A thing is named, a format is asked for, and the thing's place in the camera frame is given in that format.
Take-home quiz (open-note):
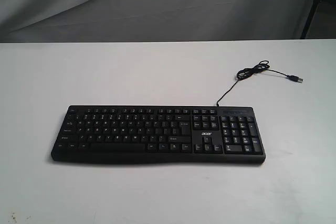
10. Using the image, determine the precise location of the black Acer keyboard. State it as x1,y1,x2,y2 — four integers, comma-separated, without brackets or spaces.
51,105,266,164

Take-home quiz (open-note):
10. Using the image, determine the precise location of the grey backdrop cloth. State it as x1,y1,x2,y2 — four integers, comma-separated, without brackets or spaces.
1,0,313,42

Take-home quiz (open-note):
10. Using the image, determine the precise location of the black usb cable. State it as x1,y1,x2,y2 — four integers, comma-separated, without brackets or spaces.
216,60,304,108

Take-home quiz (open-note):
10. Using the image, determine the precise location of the dark metal frame post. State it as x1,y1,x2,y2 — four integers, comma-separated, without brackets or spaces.
300,0,335,39

